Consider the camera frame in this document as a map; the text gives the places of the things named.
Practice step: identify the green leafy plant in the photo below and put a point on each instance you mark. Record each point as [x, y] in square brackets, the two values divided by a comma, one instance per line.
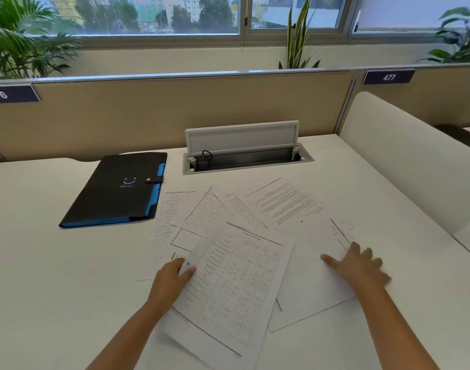
[460, 38]

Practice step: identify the form printed paper sheet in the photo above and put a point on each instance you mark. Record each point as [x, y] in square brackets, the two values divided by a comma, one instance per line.
[166, 219]

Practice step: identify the person's right thumb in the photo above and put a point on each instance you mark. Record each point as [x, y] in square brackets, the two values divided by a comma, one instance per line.
[331, 261]

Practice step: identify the person's right forearm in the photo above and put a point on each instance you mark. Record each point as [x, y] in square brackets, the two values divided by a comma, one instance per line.
[393, 331]

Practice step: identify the grey window frame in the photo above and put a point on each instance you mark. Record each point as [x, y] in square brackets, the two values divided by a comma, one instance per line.
[244, 36]

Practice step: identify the box outline paper sheet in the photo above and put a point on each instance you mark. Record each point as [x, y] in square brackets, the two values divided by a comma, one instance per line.
[183, 240]

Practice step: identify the green palm plant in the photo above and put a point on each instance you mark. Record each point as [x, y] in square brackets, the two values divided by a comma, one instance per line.
[23, 42]

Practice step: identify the small table printed paper sheet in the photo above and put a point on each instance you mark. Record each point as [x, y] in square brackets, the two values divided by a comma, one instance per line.
[202, 211]

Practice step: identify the green snake plant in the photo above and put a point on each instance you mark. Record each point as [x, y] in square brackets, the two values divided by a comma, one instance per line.
[298, 46]

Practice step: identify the black folder with blue edges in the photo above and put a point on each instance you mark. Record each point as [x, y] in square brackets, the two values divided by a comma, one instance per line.
[117, 188]

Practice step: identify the text printed paper sheet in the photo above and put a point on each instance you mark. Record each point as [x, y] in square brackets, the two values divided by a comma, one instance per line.
[283, 200]

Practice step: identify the large table printed paper sheet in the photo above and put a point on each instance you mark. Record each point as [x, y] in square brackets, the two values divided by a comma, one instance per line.
[235, 281]

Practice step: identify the person's right middle finger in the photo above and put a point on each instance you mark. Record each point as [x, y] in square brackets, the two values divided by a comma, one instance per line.
[367, 255]

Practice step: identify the narrow table printed paper sheet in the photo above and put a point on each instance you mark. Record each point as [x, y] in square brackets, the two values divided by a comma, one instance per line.
[244, 211]

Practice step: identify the wide beige desk partition panel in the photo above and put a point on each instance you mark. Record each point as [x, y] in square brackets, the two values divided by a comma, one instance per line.
[142, 115]

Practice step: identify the person's left forearm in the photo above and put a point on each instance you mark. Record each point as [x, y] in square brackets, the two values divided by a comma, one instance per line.
[132, 335]

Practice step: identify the person's right hand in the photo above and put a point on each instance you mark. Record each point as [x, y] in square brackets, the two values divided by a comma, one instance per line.
[360, 271]

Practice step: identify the short beige desk partition panel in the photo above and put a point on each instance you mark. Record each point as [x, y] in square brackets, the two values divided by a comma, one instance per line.
[439, 100]

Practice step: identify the plain white paper sheet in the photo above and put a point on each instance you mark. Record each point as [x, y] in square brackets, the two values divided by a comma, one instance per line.
[204, 352]

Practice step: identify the white side desk divider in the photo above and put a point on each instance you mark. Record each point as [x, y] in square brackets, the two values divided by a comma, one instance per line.
[404, 165]

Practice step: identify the person's left thumb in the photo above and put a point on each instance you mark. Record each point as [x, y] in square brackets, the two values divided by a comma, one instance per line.
[188, 272]

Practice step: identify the person's left hand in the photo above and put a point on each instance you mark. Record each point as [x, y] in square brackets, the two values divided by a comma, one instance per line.
[167, 283]

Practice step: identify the red text paper sheet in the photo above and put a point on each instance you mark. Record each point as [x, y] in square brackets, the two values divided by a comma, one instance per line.
[341, 233]

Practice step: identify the person's right little finger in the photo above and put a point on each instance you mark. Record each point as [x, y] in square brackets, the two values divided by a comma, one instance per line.
[385, 280]

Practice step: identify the dark blue number label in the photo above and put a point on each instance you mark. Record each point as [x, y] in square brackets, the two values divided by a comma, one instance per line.
[389, 77]
[9, 94]

